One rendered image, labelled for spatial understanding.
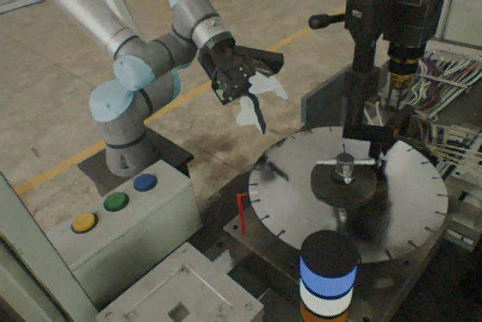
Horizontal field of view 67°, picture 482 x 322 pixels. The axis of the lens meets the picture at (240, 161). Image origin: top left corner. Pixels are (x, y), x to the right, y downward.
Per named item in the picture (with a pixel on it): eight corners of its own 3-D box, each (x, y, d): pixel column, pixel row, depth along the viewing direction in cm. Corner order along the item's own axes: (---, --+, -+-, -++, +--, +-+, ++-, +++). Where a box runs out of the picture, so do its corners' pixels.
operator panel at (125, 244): (97, 312, 72) (66, 268, 62) (72, 279, 78) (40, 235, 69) (203, 226, 86) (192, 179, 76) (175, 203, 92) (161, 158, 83)
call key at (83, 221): (82, 238, 68) (77, 232, 67) (72, 227, 71) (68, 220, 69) (101, 226, 70) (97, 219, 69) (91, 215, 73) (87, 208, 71)
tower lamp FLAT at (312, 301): (332, 327, 31) (334, 310, 29) (290, 295, 33) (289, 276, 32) (361, 290, 33) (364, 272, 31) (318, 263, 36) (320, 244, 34)
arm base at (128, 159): (99, 162, 109) (86, 135, 102) (141, 137, 116) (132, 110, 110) (126, 184, 100) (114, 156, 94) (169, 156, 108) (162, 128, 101)
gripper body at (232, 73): (224, 109, 76) (194, 64, 79) (257, 94, 80) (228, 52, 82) (231, 89, 69) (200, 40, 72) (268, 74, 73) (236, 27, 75)
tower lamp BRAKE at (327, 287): (335, 308, 29) (337, 288, 27) (289, 275, 31) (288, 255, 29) (365, 270, 31) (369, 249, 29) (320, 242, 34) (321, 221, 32)
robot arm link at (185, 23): (191, 6, 86) (201, -25, 79) (214, 41, 84) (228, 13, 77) (161, 9, 82) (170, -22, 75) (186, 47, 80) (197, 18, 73)
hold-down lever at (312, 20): (342, 44, 50) (343, 23, 48) (305, 35, 53) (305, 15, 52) (372, 25, 54) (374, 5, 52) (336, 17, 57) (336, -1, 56)
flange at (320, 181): (297, 182, 65) (297, 172, 64) (336, 152, 70) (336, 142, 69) (349, 215, 58) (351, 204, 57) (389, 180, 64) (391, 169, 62)
